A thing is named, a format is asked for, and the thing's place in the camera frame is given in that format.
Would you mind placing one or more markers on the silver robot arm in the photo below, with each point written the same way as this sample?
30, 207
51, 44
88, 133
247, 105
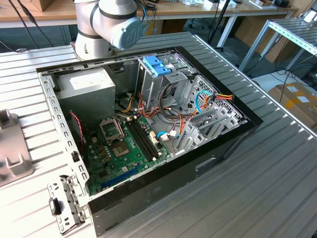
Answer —
89, 22

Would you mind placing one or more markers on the perforated metal disk bay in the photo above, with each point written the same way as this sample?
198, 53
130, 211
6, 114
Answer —
218, 129

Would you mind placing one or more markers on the black RAM slot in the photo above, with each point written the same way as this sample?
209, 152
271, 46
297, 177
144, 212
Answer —
145, 140
148, 140
141, 140
138, 140

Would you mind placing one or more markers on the metal optical drive cage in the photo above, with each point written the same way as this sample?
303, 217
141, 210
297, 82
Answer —
153, 86

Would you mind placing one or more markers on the CPU socket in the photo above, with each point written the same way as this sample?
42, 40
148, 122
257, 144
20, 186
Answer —
120, 150

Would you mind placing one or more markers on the blue plastic bay latch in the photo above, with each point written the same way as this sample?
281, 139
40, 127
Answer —
154, 65

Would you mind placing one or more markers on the green motherboard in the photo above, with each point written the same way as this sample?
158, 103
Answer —
116, 166

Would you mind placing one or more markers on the blue expansion slot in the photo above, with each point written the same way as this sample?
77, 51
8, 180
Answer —
122, 176

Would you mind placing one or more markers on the black PC case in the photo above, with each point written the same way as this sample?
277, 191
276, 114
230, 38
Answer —
173, 188

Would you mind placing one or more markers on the grey power supply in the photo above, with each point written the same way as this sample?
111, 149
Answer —
86, 99

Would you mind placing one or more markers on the black case fan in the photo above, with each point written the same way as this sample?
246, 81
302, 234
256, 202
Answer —
76, 138

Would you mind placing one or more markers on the large labelled cardboard box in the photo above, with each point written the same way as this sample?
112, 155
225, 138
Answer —
292, 104

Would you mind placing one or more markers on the wooden desk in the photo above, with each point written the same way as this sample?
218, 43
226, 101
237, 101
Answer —
247, 11

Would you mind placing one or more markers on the grey parts rack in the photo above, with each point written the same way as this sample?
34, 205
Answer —
12, 143

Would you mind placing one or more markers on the metal slat shelf table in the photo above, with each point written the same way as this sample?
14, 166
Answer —
292, 29

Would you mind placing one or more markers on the small cardboard box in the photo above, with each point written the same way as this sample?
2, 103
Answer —
45, 4

